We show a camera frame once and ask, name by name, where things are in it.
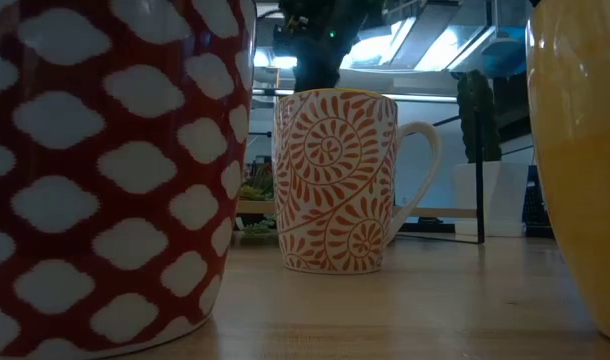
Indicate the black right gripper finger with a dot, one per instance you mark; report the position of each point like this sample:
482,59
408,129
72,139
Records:
305,70
329,70

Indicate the red white-patterned coffee mug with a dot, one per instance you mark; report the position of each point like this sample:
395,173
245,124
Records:
85,125

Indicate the yellow coffee mug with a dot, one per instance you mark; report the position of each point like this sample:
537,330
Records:
585,150

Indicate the white orange-spiral coffee mug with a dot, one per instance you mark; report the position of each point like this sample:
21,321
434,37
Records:
335,175

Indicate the small green succulent plant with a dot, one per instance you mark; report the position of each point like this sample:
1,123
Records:
260,187

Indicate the green cactus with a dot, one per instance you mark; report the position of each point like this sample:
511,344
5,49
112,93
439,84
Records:
467,115

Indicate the white hexagonal plant pot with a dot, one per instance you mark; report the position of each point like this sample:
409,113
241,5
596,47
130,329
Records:
505,200

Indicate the black ribbed box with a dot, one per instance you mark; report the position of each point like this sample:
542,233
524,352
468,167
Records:
535,205

